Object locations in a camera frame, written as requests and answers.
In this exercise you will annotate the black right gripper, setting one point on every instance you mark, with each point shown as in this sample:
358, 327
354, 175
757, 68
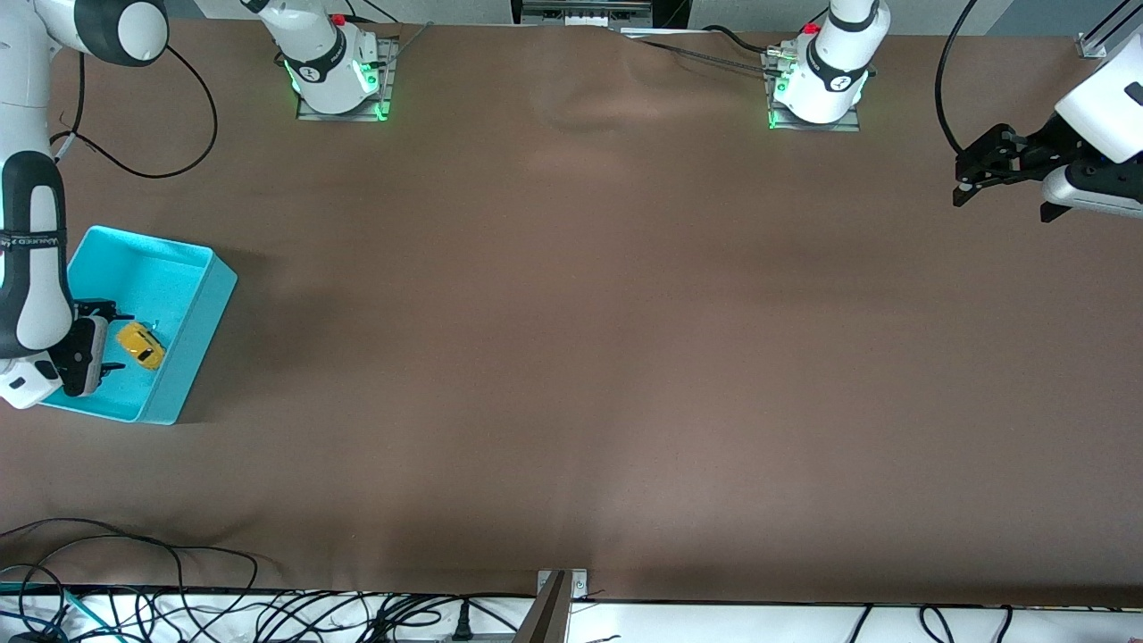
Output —
95, 310

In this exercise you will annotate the black electronics box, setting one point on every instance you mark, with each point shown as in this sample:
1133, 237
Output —
585, 11

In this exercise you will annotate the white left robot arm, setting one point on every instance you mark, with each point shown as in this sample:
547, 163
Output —
835, 62

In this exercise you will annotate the turquoise plastic bin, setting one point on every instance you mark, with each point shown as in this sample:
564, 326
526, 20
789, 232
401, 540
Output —
192, 339

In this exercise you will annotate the aluminium frame profile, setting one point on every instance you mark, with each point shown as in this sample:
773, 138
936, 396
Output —
1107, 31

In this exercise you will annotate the yellow beetle toy car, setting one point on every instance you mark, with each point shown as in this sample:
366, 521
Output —
141, 346

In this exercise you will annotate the black power plug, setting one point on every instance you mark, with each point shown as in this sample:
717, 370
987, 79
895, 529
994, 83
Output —
463, 625

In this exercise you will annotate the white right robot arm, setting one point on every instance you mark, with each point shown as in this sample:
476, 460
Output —
36, 268

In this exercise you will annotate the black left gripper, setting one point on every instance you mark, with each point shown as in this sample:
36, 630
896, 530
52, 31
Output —
1047, 147

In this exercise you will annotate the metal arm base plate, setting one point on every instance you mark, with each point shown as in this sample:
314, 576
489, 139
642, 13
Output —
817, 127
391, 80

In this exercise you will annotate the metal table edge bracket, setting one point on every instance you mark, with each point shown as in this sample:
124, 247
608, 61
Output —
554, 616

